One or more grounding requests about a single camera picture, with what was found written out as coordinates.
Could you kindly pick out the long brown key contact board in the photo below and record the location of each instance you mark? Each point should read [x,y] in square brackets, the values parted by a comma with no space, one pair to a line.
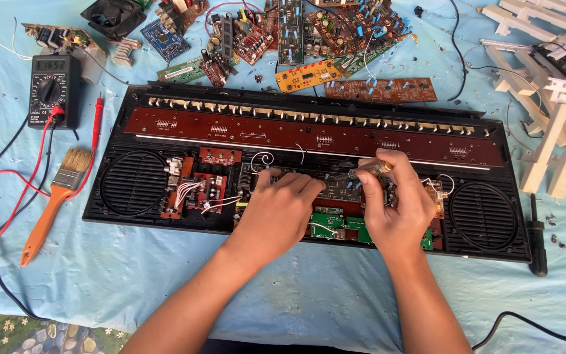
[283,132]

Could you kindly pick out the person's dark clothing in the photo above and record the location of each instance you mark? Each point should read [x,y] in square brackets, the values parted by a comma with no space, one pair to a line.
[283,348]

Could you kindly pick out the yellow circuit board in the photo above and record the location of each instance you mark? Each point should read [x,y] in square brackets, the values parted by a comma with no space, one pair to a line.
[307,75]

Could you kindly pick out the blue microcontroller board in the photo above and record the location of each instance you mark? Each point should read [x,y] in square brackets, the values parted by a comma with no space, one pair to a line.
[165,39]

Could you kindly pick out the black keyboard chassis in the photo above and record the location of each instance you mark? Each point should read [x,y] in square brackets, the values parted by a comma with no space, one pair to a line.
[273,98]

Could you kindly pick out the person's right hand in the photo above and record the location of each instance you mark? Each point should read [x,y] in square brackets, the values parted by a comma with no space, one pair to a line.
[401,216]

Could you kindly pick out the bright green circuit board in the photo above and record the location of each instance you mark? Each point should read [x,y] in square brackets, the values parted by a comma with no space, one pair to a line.
[334,222]

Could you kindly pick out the black probe lead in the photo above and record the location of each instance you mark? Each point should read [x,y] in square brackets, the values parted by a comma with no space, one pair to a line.
[22,201]

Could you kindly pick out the red amplifier board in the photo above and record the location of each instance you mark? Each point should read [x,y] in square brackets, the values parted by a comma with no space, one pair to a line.
[209,189]

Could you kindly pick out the light blue table cloth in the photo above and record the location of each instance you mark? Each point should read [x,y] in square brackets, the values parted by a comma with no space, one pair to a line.
[312,295]

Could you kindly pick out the heap of white keyboard keys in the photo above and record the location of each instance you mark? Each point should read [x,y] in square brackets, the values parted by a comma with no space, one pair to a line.
[558,132]

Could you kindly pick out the brown board with white connectors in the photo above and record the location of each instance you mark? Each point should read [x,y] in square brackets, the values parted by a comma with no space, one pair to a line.
[177,196]

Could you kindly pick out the small loose screws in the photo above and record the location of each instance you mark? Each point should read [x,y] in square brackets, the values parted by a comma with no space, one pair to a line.
[554,239]

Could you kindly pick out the power supply board with metal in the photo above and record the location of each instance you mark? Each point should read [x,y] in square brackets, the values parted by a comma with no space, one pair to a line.
[71,46]

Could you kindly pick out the person's left hand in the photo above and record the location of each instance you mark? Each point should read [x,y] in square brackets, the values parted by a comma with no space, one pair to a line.
[275,216]

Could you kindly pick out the small red circuit board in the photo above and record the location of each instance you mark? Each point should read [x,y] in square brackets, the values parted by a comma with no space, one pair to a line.
[220,156]

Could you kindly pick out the pebble pattern floor mat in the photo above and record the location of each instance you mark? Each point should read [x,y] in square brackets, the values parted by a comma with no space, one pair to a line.
[17,337]

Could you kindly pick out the person's left fingers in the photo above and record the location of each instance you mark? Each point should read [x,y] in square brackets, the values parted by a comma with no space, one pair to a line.
[293,184]

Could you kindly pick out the heap of assorted circuit boards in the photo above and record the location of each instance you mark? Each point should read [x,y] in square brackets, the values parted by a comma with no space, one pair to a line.
[342,27]

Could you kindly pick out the green board with white label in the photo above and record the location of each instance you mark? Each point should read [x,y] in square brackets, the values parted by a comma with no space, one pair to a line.
[182,72]

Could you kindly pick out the white finned heat sink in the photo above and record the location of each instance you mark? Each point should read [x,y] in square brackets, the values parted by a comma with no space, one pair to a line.
[125,51]

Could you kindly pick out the brown board with blue capacitors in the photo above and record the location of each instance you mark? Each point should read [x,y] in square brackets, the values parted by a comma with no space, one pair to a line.
[381,90]

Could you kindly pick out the dark main circuit board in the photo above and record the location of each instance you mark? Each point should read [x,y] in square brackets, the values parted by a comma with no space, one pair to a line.
[342,187]

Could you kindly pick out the red probe lead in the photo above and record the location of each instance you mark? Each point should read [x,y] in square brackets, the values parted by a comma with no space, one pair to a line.
[27,182]

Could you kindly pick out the red multimeter probe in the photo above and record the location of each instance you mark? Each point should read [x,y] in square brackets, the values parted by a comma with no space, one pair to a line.
[97,120]

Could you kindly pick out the black cooling fan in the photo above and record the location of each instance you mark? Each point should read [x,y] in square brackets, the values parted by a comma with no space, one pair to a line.
[113,17]

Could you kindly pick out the black digital multimeter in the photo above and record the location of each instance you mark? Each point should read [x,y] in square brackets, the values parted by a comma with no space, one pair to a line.
[53,91]

